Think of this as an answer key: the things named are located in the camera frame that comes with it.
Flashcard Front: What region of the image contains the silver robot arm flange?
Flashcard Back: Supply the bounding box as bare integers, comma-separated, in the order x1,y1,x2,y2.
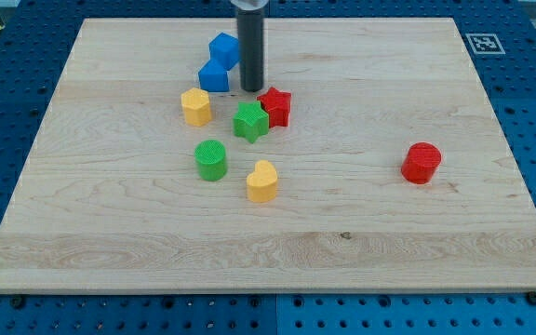
230,0,269,11

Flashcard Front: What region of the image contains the green star block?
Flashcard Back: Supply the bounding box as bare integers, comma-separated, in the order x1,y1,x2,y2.
233,100,269,143

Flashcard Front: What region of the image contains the red star block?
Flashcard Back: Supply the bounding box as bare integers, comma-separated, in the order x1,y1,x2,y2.
256,87,292,128

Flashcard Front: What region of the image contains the yellow heart block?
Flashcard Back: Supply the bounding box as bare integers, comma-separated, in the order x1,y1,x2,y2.
246,160,278,203

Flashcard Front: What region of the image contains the green cylinder block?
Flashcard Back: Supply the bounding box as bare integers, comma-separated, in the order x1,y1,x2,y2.
194,140,228,181

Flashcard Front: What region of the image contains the yellow hexagon block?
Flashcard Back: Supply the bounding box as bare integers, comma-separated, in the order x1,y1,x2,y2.
181,87,212,127

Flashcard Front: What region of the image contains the light wooden board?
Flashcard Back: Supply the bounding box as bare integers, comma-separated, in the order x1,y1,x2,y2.
0,18,536,295

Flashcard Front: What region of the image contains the blue pentagon block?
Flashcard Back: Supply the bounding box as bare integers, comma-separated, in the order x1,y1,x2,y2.
198,59,230,92

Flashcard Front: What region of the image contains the blue cube block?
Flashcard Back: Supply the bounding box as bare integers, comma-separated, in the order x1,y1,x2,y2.
208,33,239,70

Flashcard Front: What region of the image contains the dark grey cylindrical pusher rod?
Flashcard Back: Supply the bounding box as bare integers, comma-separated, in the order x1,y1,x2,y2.
235,8,264,92

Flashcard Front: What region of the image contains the red cylinder block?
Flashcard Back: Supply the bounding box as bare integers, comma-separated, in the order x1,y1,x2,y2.
401,142,442,184

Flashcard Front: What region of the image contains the white fiducial marker tag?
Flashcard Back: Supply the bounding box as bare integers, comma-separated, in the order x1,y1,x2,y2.
466,33,505,55

